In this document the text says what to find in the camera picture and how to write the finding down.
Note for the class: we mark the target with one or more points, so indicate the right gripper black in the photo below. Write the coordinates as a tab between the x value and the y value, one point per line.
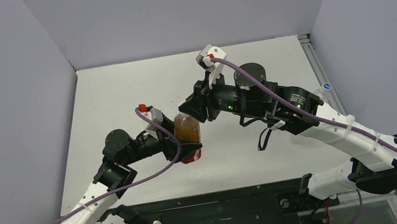
202	102

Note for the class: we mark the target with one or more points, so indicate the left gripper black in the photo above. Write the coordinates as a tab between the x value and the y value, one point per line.
167	146

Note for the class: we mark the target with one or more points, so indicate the tea bottle red label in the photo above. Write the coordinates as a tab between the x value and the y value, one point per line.
186	129

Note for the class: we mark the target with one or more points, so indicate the blue white bottle cap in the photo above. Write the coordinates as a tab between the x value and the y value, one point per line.
326	86

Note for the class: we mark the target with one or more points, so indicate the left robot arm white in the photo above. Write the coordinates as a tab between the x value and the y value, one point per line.
177	142

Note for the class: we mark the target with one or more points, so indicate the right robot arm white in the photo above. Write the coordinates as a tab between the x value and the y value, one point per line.
372	166

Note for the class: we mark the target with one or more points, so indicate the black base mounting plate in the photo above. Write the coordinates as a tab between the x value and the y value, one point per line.
282	202

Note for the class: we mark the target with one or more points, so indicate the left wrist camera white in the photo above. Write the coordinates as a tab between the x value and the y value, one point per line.
154	117

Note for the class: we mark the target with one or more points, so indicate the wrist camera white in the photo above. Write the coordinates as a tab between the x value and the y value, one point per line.
154	117
213	69

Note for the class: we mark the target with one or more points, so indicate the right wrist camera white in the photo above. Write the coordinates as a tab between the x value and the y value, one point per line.
213	69

